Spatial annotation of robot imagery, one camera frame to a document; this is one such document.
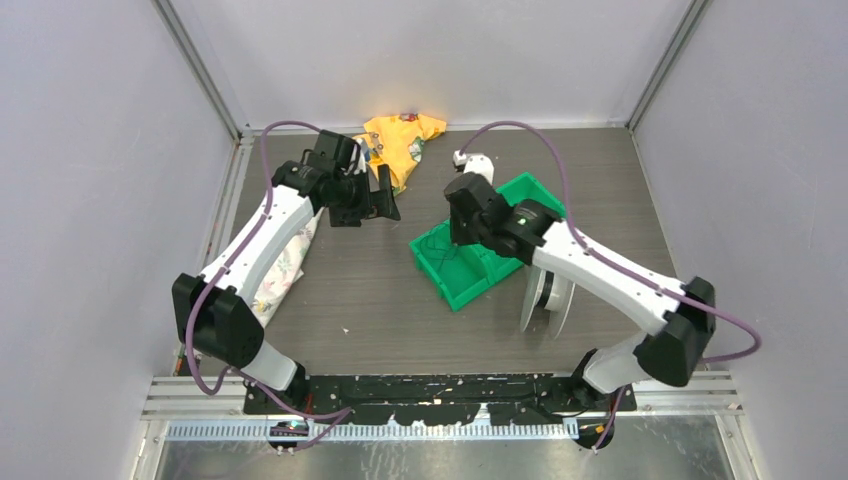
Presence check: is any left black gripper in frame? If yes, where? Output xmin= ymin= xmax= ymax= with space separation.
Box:
xmin=331 ymin=164 xmax=399 ymax=228

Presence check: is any thin dark wire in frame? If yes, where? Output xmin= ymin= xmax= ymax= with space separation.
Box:
xmin=423 ymin=233 xmax=465 ymax=280

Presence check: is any clear plastic cable spool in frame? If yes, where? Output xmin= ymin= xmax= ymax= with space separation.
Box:
xmin=519 ymin=266 xmax=576 ymax=339

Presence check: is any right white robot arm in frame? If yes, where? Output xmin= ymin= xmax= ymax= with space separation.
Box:
xmin=444 ymin=173 xmax=716 ymax=411

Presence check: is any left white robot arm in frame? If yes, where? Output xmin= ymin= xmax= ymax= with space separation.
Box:
xmin=172 ymin=130 xmax=401 ymax=414

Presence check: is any yellow printed cloth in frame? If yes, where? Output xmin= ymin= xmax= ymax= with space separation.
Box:
xmin=355 ymin=113 xmax=448 ymax=195

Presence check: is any green three-compartment bin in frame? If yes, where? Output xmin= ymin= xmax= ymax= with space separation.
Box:
xmin=409 ymin=172 xmax=566 ymax=312

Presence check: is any white floral cloth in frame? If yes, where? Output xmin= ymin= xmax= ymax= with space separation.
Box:
xmin=251 ymin=209 xmax=324 ymax=327

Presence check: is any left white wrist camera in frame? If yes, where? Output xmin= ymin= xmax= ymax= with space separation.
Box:
xmin=347 ymin=139 xmax=370 ymax=175

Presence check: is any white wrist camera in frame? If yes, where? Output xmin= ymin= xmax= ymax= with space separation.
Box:
xmin=452 ymin=150 xmax=495 ymax=185
xmin=347 ymin=139 xmax=370 ymax=175

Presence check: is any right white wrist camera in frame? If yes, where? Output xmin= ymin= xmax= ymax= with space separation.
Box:
xmin=452 ymin=150 xmax=495 ymax=185

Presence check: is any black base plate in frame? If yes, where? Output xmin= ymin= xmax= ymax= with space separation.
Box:
xmin=275 ymin=373 xmax=612 ymax=426

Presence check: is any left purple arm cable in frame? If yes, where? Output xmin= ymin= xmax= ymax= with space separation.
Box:
xmin=184 ymin=120 xmax=355 ymax=452

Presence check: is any slotted metal rail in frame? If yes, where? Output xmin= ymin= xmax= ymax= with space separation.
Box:
xmin=165 ymin=418 xmax=579 ymax=442

